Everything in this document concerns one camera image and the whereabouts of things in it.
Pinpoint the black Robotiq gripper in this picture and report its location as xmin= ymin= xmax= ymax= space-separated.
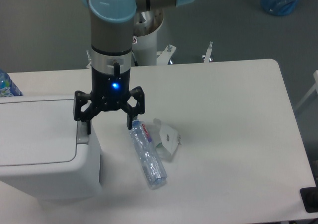
xmin=73 ymin=68 xmax=145 ymax=135

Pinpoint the white push-lid trash can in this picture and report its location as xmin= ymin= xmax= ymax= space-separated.
xmin=0 ymin=95 xmax=102 ymax=200

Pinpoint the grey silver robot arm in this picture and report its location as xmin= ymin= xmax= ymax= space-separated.
xmin=73 ymin=0 xmax=195 ymax=129

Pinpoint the clear crushed plastic bottle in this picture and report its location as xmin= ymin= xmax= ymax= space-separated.
xmin=130 ymin=119 xmax=167 ymax=189

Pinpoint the white crumpled paper carton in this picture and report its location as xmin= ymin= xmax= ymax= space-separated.
xmin=151 ymin=118 xmax=181 ymax=161

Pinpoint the blue labelled bottle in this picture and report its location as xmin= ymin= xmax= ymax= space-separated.
xmin=0 ymin=70 xmax=23 ymax=97

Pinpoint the black clamp device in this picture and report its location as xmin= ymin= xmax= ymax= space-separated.
xmin=300 ymin=187 xmax=318 ymax=213

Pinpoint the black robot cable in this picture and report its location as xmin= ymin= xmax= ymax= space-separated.
xmin=113 ymin=61 xmax=140 ymax=78

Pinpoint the white frame at right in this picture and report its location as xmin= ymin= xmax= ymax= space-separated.
xmin=295 ymin=71 xmax=318 ymax=112

